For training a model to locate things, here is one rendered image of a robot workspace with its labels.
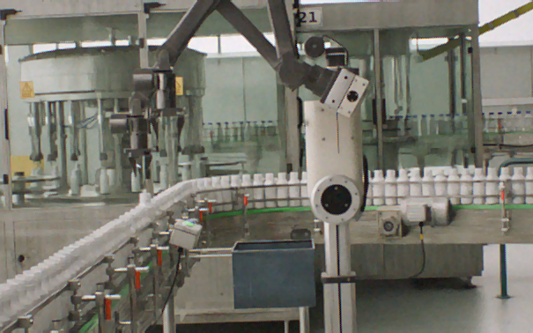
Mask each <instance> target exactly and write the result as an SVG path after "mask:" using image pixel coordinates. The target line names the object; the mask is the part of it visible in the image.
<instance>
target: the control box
mask: <svg viewBox="0 0 533 333"><path fill-rule="evenodd" d="M184 222H186V221H184V220H182V219H181V220H179V221H177V222H176V223H175V224H174V229H173V232H172V236H171V239H170V241H169V243H171V244H174V245H177V248H178V249H176V255H175V259H174V262H173V263H172V265H171V266H170V268H169V270H168V271H167V273H166V275H165V276H164V278H162V280H161V281H159V294H160V289H161V287H162V285H164V284H165V282H166V281H167V279H168V278H169V276H170V273H171V272H172V270H173V269H174V267H175V265H176V264H177V263H178V267H176V271H175V276H174V281H173V283H172V286H171V290H170V292H169V294H168V296H167V300H166V304H165V306H164V307H163V308H162V310H161V314H160V316H159V318H160V317H161V315H162V313H164V311H165V308H166V306H167V302H168V300H169V297H170V295H171V292H172V290H173V287H174V282H175V279H176V277H178V272H179V268H180V262H181V253H183V249H185V248H186V249H188V250H193V249H194V248H195V247H196V244H197V242H198V239H199V236H200V231H201V229H202V226H200V225H197V224H194V225H193V226H190V225H187V224H184ZM157 322H158V321H156V322H155V323H154V324H153V325H152V327H151V328H150V330H149V332H147V333H151V332H152V329H153V328H154V326H155V325H156V324H157Z"/></svg>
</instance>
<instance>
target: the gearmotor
mask: <svg viewBox="0 0 533 333"><path fill-rule="evenodd" d="M451 220H452V204H451V200H450V199H449V198H448V197H416V198H413V197H410V198H408V197H406V198H405V199H403V201H402V206H382V207H378V209H377V210H376V221H377V239H385V242H386V243H390V242H391V239H402V238H403V237H406V226H420V239H421V245H422V251H423V267H422V270H421V271H420V272H419V273H418V275H416V276H413V277H409V278H415V277H417V276H419V275H420V273H421V272H422V271H423V269H424V267H425V251H424V244H423V234H422V226H449V225H450V223H451Z"/></svg>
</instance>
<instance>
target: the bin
mask: <svg viewBox="0 0 533 333"><path fill-rule="evenodd" d="M220 250H231V254H230V255H190V257H208V256H231V257H232V271H233V294H234V307H232V308H204V309H189V308H190V306H192V304H193V303H201V301H226V302H229V300H185V304H186V309H181V322H182V320H183V318H184V317H185V314H186V313H187V312H188V311H199V310H227V309H256V308H284V307H316V292H315V267H314V251H315V247H314V239H312V240H260V241H236V243H235V245H234V248H219V249H193V250H189V252H194V251H220Z"/></svg>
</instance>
